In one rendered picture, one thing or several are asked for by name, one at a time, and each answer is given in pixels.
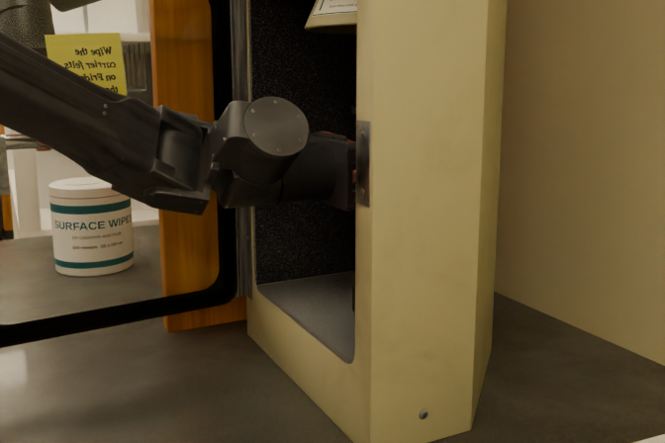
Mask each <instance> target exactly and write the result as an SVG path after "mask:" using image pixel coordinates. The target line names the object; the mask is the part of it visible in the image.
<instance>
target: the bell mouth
mask: <svg viewBox="0 0 665 443"><path fill-rule="evenodd" d="M304 29H305V30H306V31H309V32H316V33H329V34H354V35H357V0H316V2H315V4H314V7H313V9H312V11H311V14H310V16H309V19H308V21H307V23H306V26H305V28H304Z"/></svg>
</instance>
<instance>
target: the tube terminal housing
mask: <svg viewBox="0 0 665 443"><path fill-rule="evenodd" d="M506 20H507V0H357V52H356V119H357V120H360V121H367V122H371V138H370V208H369V207H366V206H363V205H360V204H358V203H356V208H355V352H354V359H353V362H352V363H351V364H346V363H345V362H343V361H342V360H341V359H340V358H338V357H337V356H336V355H335V354H334V353H332V352H331V351H330V350H329V348H327V347H326V346H325V345H324V344H322V343H321V342H320V341H319V340H318V339H316V338H315V337H314V336H313V335H311V334H310V333H309V332H308V331H307V330H305V329H304V328H303V327H302V326H301V325H299V324H298V323H297V322H296V321H294V320H293V319H292V318H291V317H290V316H288V315H287V314H286V313H285V312H284V311H282V310H281V309H280V308H278V307H277V306H276V305H275V304H273V303H272V302H270V301H269V300H268V299H266V298H265V297H264V296H263V295H262V294H260V293H259V292H258V290H257V286H259V285H256V283H255V278H254V250H253V207H250V212H251V257H252V300H251V299H250V298H249V297H248V296H246V312H247V334H248V335H249V336H250V337H251V338H252V339H253V340H254V341H255V342H256V343H257V344H258V345H259V347H260V348H261V349H262V350H263V351H264V352H265V353H266V354H267V355H268V356H269V357H270V358H271V359H272V360H273V361H274V362H275V363H276V364H277V365H278V366H279V367H280V368H281V369H282V370H283V371H284V372H285V373H286V374H287V375H288V376H289V377H290V378H291V379H292V380H293V381H294V382H295V383H296V384H297V385H298V386H299V387H300V388H301V389H302V391H303V392H304V393H305V394H306V395H307V396H308V397H309V398H310V399H311V400H312V401H313V402H314V403H315V404H316V405H317V406H318V407H319V408H320V409H321V410H322V411H323V412H324V413H325V414H326V415H327V416H328V417H329V418H330V419H331V420H332V421H333V422H334V423H335V424H336V425H337V426H338V427H339V428H340V429H341V430H342V431H343V432H344V434H345V435H346V436H347V437H348V438H349V439H350V440H351V441H352V442H353V443H428V442H431V441H435V440H438V439H441V438H445V437H448V436H452V435H455V434H459V433H462V432H466V431H469V430H471V428H472V424H473V420H474V416H475V412H476V408H477V404H478V400H479V396H480V393H481V389H482V385H483V381H484V377H485V373H486V369H487V365H488V361H489V357H490V353H491V349H492V328H493V306H494V285H495V262H496V240H497V218H498V196H499V174H500V152H501V130H502V108H503V86H504V64H505V42H506ZM246 34H247V79H248V102H250V67H249V20H248V0H246Z"/></svg>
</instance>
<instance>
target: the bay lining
mask: <svg viewBox="0 0 665 443"><path fill-rule="evenodd" d="M315 2H316V0H248V20H249V67H250V102H253V101H255V100H257V99H259V98H262V97H268V96H274V97H279V98H283V99H286V100H288V101H290V102H291V103H293V104H294V105H296V106H297V107H298V108H299V109H300V110H301V111H302V112H303V114H304V115H305V117H306V119H307V121H308V124H309V128H310V133H314V132H329V133H334V134H340V135H345V136H346V138H347V139H350V140H352V141H355V142H356V118H355V117H353V116H352V115H351V104H352V103H353V102H356V52H357V35H354V34H329V33H316V32H309V31H306V30H305V29H304V28H305V26H306V23H307V21H308V19H309V16H310V14H311V11H312V9H313V7H314V4H315ZM253 250H254V278H255V283H256V285H262V284H269V283H275V282H282V281H289V280H296V279H302V278H309V277H316V276H323V275H328V274H335V273H342V272H349V271H353V272H355V212H349V211H343V210H341V209H338V208H336V207H333V206H330V205H328V204H325V203H323V202H320V201H318V200H316V201H307V202H296V203H285V204H277V203H276V204H274V205H264V206H253Z"/></svg>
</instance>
